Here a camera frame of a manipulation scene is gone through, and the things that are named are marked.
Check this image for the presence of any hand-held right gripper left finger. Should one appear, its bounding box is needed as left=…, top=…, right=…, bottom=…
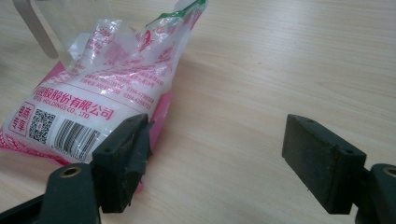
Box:
left=92, top=113, right=155, bottom=215

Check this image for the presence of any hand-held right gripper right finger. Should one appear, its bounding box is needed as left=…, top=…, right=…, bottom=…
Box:
left=281, top=113, right=368, bottom=216

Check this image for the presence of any clear glass jar hinged lid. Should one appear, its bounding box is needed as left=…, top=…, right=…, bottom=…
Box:
left=12, top=0, right=115, bottom=68

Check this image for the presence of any pink and white plastic bag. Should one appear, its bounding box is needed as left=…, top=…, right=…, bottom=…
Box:
left=0, top=0, right=208, bottom=194

